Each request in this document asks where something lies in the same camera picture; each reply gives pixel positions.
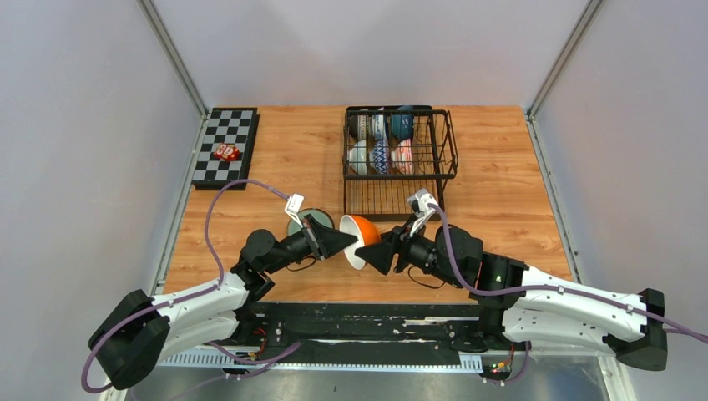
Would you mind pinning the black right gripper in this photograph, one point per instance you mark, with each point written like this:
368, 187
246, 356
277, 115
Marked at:
380, 255

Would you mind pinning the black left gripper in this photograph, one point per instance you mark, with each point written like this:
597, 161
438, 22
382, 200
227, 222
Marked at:
328, 241

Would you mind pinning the white orange bowl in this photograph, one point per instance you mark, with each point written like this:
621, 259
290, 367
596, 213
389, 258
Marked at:
364, 231

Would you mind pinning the black wire dish rack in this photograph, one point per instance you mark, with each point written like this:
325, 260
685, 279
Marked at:
435, 155

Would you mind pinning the orange floral pattern bowl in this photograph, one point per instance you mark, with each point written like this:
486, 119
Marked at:
402, 157

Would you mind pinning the teal dashed pattern bowl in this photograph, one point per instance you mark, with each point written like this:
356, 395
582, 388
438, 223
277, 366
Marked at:
357, 158

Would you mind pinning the orange geometric pattern bowl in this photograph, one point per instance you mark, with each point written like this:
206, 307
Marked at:
380, 157

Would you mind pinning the beige interior bowl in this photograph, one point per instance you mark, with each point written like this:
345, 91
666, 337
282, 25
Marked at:
358, 125

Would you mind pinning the white blue striped bowl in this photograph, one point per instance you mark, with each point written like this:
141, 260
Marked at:
378, 125

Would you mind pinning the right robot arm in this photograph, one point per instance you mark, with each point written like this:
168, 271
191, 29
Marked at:
519, 303

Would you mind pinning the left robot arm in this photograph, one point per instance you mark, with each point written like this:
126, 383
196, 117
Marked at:
144, 330

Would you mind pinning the red owl toy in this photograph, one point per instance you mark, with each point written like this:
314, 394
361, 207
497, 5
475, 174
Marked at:
227, 152

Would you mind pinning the black white chessboard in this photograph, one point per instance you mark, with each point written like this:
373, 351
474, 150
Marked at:
225, 125

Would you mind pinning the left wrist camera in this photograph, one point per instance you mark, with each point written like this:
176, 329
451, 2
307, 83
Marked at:
293, 206

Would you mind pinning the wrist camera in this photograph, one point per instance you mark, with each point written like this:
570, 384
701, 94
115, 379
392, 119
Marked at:
293, 206
423, 205

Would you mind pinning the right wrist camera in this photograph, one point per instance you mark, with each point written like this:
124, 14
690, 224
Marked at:
423, 205

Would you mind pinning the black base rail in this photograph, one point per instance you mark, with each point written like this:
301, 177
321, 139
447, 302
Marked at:
369, 337

